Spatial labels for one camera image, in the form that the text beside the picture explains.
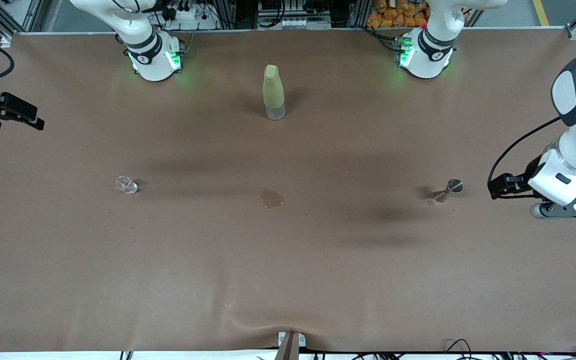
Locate metal clamp bracket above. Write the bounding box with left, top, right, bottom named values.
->
left=274, top=331, right=306, bottom=360

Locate clear glass cup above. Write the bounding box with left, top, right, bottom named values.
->
left=114, top=175, right=139, bottom=195

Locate white power strip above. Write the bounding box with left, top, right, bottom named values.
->
left=165, top=6, right=200, bottom=21
left=279, top=16, right=311, bottom=29

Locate black cable loop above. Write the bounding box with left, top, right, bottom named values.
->
left=443, top=338, right=474, bottom=360

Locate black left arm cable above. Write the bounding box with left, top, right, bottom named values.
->
left=487, top=116, right=562, bottom=187

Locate brown table mat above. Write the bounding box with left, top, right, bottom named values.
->
left=0, top=27, right=576, bottom=353

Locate yellow-green bottle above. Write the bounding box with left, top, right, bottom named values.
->
left=262, top=64, right=287, bottom=121

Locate steel double-ended jigger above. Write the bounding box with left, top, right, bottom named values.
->
left=433, top=178, right=464, bottom=203

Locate brown liquid puddle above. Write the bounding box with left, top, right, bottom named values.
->
left=260, top=189, right=285, bottom=209

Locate orange snack packets pile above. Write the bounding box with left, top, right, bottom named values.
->
left=366, top=0, right=429, bottom=28

